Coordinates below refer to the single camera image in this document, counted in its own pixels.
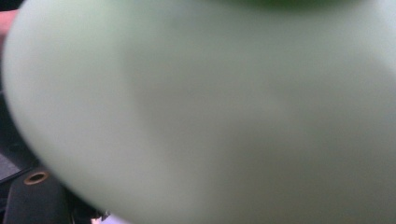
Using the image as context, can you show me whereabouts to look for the light blue mat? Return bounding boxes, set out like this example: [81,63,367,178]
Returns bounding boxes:
[91,214,134,224]

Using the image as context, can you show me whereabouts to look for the green pump bottle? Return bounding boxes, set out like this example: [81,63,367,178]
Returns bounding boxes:
[1,0,396,224]

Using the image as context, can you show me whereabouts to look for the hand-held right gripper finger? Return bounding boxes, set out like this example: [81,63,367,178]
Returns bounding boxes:
[2,168,73,224]

